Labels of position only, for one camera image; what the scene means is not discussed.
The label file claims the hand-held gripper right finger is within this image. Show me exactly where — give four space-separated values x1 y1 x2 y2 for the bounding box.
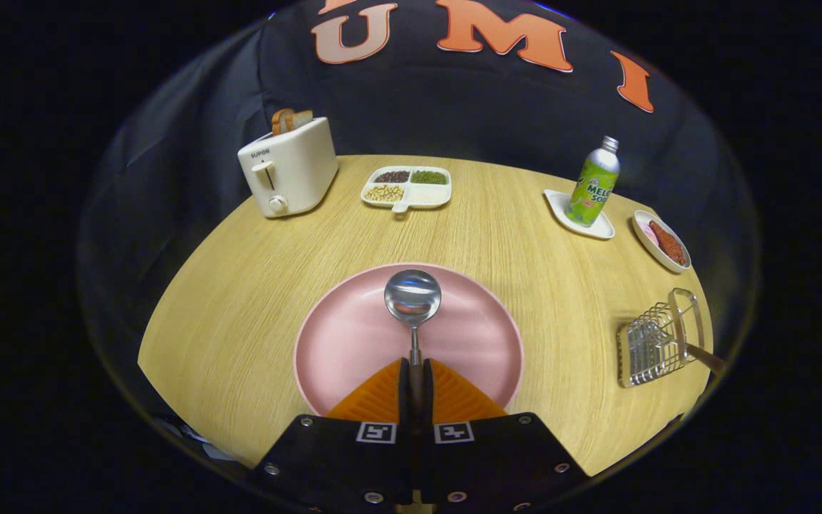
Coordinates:
418 358 590 514

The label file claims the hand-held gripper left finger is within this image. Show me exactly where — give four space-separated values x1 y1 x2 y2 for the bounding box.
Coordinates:
248 358 419 514

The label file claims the metal spoon wooden handle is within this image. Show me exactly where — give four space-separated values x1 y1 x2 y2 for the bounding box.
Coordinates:
384 269 443 392

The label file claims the metal fork wooden handle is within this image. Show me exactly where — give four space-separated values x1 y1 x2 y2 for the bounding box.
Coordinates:
679 339 728 378

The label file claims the pink round plate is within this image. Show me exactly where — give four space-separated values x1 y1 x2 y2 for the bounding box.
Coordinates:
293 263 525 418

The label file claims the white divided snack dish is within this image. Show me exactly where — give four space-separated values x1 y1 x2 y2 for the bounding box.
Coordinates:
360 166 452 214

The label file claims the perforated metal basket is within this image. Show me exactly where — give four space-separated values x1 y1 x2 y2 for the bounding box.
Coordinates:
616 287 706 389

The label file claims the small white square tray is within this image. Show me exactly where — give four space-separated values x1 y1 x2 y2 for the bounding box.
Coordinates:
544 188 616 241

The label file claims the cream white toaster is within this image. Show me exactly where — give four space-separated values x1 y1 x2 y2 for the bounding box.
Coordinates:
238 116 340 218

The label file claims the green label metal bottle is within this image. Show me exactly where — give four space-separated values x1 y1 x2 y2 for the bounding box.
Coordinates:
565 136 621 228

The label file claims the white oval plate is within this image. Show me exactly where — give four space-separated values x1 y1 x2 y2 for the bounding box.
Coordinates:
631 209 692 275

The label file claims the red-brown meat piece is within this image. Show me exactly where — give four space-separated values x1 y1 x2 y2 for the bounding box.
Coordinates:
648 220 688 267

